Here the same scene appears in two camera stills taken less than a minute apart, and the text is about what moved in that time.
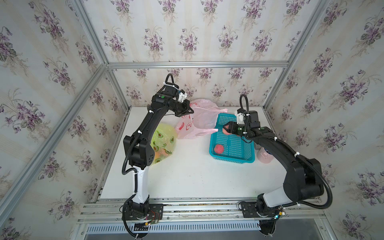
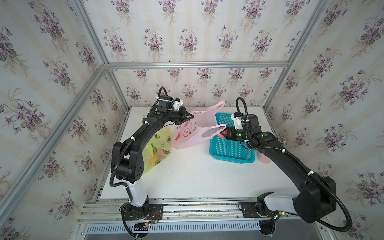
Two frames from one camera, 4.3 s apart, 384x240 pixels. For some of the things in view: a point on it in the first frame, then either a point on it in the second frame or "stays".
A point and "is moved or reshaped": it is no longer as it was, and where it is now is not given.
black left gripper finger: x=186 y=103 → x=186 y=113
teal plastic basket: x=235 y=149 stays
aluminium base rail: x=303 y=219 stays
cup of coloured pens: x=264 y=155 stays
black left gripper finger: x=189 y=111 → x=186 y=119
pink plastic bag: x=202 y=121 is moved or reshaped
